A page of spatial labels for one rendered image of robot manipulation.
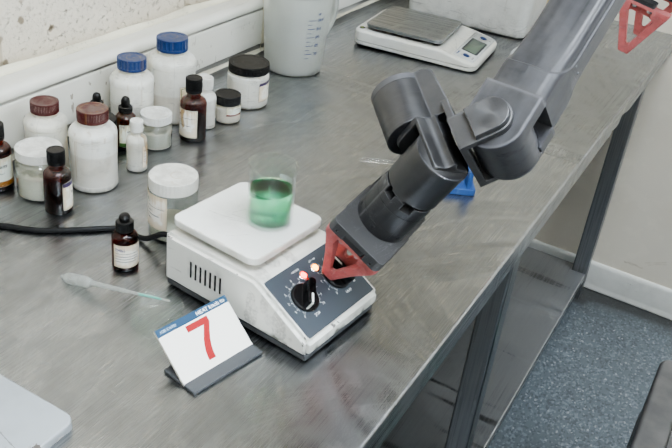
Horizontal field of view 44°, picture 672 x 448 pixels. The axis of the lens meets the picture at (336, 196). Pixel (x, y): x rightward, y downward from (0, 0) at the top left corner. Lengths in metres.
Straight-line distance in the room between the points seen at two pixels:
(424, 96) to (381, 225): 0.13
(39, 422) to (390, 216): 0.36
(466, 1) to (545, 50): 1.14
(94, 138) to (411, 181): 0.47
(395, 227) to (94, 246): 0.39
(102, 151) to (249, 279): 0.33
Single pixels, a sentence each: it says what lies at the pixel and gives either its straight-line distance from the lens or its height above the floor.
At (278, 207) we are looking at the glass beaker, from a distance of 0.88.
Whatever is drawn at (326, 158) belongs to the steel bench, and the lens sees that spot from 1.25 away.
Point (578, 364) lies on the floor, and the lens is 2.21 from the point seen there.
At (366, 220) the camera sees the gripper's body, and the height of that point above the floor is 0.90.
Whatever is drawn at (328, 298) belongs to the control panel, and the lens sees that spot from 0.89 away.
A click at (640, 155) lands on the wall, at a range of 2.31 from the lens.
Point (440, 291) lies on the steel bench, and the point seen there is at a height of 0.75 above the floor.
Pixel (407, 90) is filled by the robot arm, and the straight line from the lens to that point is 0.81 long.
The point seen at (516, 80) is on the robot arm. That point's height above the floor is 1.05.
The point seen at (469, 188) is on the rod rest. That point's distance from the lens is 1.21.
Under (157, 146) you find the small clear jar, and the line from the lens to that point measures 1.23.
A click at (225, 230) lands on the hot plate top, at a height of 0.84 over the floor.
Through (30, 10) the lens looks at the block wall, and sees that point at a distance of 1.24.
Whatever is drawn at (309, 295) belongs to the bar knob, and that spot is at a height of 0.81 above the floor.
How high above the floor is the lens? 1.32
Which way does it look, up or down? 29 degrees down
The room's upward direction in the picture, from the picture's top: 7 degrees clockwise
